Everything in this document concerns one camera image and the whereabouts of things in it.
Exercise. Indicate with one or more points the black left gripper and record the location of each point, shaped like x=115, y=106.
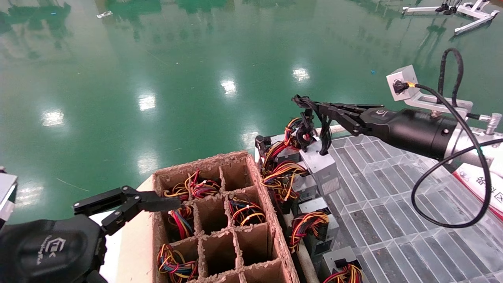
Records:
x=47, y=251

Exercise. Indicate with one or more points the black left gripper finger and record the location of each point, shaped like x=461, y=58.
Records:
x=157, y=202

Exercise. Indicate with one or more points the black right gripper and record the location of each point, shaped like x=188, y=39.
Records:
x=412, y=131

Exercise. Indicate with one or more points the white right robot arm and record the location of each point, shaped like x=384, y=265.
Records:
x=497, y=155

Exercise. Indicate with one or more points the brown cardboard divider box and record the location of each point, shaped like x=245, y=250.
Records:
x=212, y=214

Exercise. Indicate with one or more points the black pipe joint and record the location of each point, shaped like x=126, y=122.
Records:
x=260, y=143

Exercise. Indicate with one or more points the clear plastic divider tray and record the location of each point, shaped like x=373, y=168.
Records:
x=393, y=220

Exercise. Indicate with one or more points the black corrugated conduit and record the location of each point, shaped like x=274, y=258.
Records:
x=452, y=50

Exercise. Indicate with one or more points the white litter scrap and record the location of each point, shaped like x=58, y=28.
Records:
x=104, y=14

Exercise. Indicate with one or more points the white pipe frame rail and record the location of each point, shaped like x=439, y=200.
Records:
x=306, y=263
x=316, y=131

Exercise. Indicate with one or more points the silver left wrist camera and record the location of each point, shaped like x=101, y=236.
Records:
x=7, y=196

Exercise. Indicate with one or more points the white metal stand frame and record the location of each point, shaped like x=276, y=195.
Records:
x=483, y=15

